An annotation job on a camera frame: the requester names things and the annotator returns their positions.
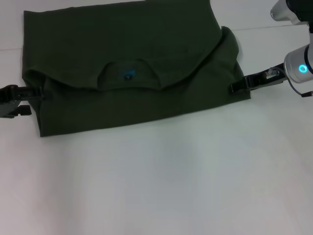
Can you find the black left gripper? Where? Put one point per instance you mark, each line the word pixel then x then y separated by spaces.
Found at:
pixel 9 100

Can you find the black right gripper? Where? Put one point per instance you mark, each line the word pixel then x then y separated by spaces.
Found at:
pixel 267 77

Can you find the dark green FREE T-shirt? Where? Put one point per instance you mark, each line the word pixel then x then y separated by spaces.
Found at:
pixel 122 73

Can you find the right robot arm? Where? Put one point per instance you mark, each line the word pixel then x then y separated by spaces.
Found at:
pixel 299 49

